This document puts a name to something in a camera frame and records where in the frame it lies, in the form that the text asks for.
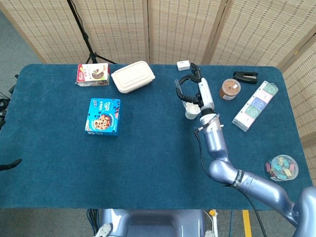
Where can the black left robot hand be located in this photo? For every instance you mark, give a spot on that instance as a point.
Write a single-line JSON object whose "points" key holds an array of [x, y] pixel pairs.
{"points": [[11, 165]]}

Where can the black tripod stand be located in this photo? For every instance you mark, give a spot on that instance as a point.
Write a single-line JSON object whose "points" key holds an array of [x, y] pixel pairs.
{"points": [[85, 37]]}

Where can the red white snack box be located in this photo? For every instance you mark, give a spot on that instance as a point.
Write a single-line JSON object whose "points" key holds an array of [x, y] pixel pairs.
{"points": [[92, 74]]}

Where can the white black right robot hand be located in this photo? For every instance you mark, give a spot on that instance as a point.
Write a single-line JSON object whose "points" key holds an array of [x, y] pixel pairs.
{"points": [[206, 92]]}

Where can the silver blue robot torso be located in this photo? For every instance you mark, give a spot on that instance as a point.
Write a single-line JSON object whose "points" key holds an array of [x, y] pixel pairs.
{"points": [[153, 223]]}

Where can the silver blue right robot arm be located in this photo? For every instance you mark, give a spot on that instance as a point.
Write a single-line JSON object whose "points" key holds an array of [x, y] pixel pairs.
{"points": [[217, 143]]}

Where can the small white cardboard box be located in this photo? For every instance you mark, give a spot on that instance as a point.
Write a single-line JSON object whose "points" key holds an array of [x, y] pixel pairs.
{"points": [[183, 65]]}

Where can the white paper cup leaf print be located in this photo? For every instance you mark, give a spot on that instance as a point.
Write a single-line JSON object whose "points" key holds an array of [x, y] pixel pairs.
{"points": [[192, 111]]}

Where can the blue carpet table cover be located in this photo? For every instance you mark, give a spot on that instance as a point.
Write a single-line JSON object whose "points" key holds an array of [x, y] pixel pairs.
{"points": [[148, 160]]}

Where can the yellow floor tape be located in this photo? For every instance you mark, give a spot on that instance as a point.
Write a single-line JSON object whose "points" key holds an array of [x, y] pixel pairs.
{"points": [[247, 223]]}

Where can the long box with pastel squares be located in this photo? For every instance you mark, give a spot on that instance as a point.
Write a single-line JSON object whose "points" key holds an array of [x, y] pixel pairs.
{"points": [[255, 105]]}

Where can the clear jar with brown contents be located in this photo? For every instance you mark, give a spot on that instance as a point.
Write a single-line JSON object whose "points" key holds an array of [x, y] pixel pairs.
{"points": [[230, 89]]}

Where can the black stapler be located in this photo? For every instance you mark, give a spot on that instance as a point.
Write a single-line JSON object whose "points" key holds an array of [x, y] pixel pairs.
{"points": [[245, 77]]}

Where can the beige lidded lunch container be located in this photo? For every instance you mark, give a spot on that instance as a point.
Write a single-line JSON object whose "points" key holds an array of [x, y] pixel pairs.
{"points": [[132, 76]]}

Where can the blue cookie box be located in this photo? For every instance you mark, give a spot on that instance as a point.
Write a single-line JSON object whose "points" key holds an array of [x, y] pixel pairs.
{"points": [[103, 118]]}

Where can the clear tub of binder clips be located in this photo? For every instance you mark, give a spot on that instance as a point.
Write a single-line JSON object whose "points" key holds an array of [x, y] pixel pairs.
{"points": [[281, 168]]}

